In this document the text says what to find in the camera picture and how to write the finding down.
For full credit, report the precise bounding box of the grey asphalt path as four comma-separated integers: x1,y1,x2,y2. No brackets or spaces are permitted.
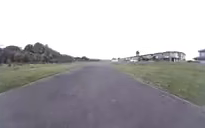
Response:
0,62,205,128

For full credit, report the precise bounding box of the row of houses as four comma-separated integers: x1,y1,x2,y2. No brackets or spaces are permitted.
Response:
111,50,187,63

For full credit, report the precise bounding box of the grass field beside houses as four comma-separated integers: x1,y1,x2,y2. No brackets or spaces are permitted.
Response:
111,61,205,111

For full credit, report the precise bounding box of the row of trees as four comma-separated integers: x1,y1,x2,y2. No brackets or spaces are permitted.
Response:
0,42,101,65

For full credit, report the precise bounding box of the grass verge beside trees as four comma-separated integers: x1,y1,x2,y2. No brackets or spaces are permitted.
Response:
0,61,98,98

